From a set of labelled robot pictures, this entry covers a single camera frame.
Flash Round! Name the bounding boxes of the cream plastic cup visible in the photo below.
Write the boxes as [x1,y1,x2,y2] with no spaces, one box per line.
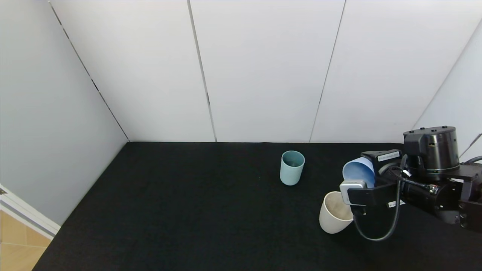
[319,191,354,234]

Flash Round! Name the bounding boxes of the thin black camera cable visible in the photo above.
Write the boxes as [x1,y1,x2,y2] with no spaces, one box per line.
[352,154,409,242]

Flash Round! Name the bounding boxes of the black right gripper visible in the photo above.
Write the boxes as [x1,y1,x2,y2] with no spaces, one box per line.
[360,149,437,217]

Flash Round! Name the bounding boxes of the white floor trim strip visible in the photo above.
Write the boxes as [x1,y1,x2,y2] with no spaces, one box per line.
[0,184,61,240]

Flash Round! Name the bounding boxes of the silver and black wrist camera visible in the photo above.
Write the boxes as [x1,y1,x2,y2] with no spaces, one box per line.
[340,180,400,207]

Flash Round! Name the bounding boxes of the teal plastic cup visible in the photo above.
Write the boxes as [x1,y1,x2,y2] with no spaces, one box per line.
[280,151,305,186]

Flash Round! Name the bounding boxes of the blue plastic cup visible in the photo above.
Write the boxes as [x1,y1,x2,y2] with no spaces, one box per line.
[342,157,376,189]

